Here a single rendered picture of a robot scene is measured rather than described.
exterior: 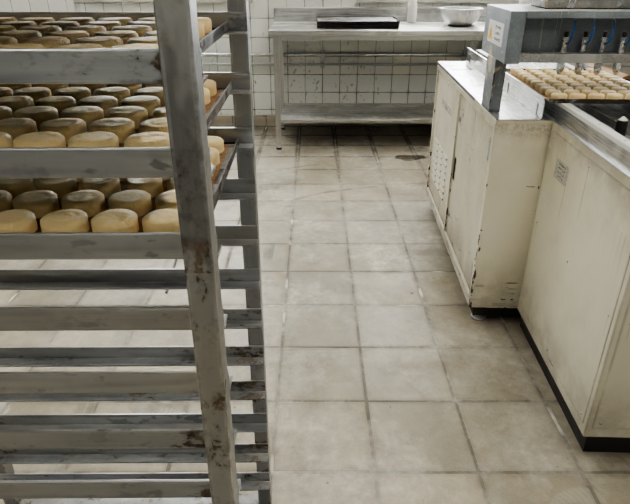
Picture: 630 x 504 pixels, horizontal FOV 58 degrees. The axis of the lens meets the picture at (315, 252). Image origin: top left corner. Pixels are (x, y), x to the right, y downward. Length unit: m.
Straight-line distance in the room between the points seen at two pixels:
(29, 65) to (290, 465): 1.42
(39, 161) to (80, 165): 0.04
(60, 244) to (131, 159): 0.13
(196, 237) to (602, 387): 1.42
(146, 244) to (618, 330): 1.34
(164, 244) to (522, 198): 1.74
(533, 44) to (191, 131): 1.73
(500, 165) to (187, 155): 1.69
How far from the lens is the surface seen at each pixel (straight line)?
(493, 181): 2.15
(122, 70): 0.56
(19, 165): 0.63
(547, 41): 2.16
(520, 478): 1.85
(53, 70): 0.59
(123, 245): 0.62
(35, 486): 0.89
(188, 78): 0.52
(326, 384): 2.04
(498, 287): 2.35
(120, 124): 0.69
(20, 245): 0.66
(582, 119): 1.94
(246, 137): 0.99
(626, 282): 1.63
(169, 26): 0.52
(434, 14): 5.12
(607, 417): 1.88
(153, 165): 0.58
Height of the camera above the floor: 1.32
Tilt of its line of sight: 27 degrees down
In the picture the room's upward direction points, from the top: straight up
